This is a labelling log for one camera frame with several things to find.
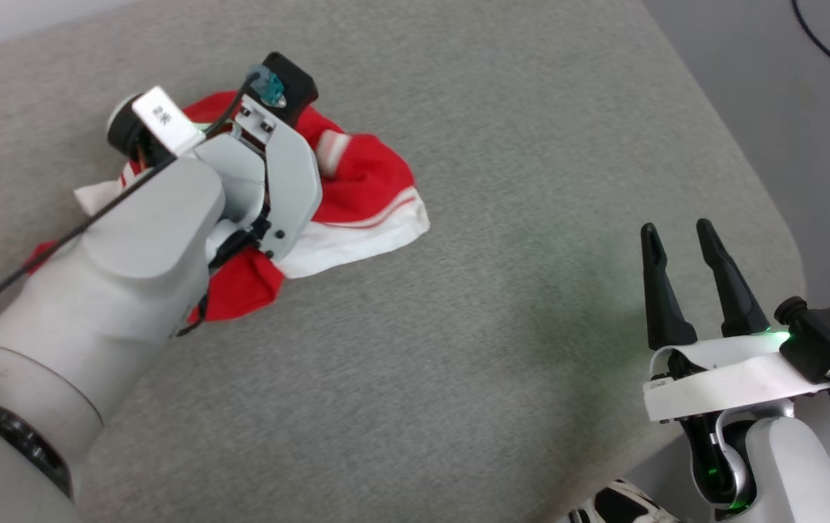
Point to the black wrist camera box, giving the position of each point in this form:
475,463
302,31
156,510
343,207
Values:
822,338
297,86

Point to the black and white object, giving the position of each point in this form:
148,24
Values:
626,505

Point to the teal left camera connector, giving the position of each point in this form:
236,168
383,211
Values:
270,87

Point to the white and grey right arm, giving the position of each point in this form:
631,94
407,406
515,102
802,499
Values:
793,465

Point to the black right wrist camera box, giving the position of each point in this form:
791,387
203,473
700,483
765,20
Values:
822,338

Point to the white and grey left arm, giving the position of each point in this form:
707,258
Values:
95,290

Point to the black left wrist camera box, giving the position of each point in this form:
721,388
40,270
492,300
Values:
297,86

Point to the grey fabric sofa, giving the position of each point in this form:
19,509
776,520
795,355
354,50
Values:
458,378

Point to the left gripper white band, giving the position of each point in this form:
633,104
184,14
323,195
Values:
164,120

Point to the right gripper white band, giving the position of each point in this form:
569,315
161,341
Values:
727,378

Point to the red and white garment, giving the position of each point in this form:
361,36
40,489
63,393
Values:
364,181

